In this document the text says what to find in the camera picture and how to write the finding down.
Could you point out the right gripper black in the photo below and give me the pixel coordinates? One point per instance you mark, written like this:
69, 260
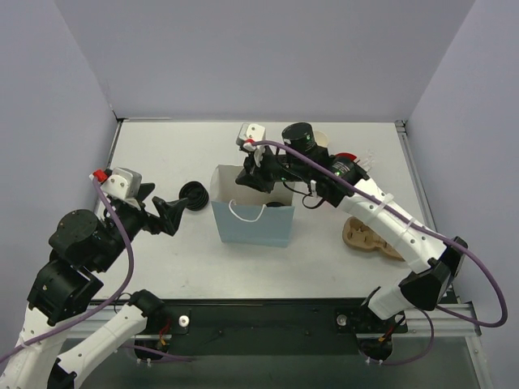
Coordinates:
256, 171

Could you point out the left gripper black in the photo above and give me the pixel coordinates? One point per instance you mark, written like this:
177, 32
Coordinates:
150, 217

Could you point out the single black cup lid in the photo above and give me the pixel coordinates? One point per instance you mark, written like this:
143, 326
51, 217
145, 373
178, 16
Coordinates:
275, 204

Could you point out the blue paper bag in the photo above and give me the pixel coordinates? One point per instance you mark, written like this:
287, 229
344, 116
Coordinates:
241, 214

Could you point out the white straws bundle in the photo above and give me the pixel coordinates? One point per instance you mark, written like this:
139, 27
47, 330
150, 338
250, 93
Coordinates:
365, 161

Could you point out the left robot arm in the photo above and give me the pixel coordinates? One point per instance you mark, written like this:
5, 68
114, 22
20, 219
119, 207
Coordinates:
82, 246

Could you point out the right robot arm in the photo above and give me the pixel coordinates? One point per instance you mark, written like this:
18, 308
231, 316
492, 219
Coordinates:
340, 181

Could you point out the stack of black lids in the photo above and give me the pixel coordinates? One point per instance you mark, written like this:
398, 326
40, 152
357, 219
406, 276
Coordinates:
196, 194

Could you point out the stack of brown paper cups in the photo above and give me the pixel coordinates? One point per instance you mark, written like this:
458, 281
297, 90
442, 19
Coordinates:
321, 139

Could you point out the red straw holder cup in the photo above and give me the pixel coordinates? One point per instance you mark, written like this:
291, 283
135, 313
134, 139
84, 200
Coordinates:
345, 156

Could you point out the brown pulp cup carrier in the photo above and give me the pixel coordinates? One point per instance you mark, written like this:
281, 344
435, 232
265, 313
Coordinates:
358, 236

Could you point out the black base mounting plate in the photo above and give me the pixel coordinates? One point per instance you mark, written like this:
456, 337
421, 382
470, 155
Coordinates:
194, 328

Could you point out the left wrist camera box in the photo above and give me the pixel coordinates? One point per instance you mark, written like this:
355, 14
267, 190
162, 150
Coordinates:
120, 183

